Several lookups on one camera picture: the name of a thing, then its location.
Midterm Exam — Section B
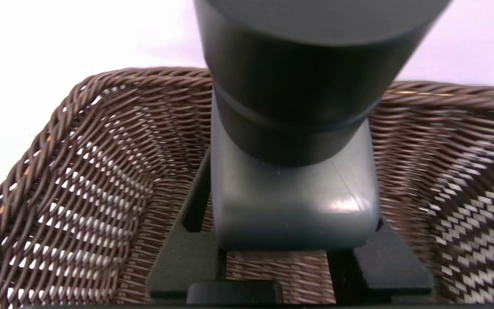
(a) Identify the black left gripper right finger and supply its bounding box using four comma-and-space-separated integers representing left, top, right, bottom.
328, 217, 435, 302

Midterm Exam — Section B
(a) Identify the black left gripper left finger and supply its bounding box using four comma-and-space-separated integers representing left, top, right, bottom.
148, 150, 227, 301

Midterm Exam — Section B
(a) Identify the black pump bottle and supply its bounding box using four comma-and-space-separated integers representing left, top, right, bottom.
193, 0, 453, 252

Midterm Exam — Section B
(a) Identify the dark brown wicker basket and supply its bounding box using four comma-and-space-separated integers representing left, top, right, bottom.
0, 67, 494, 309

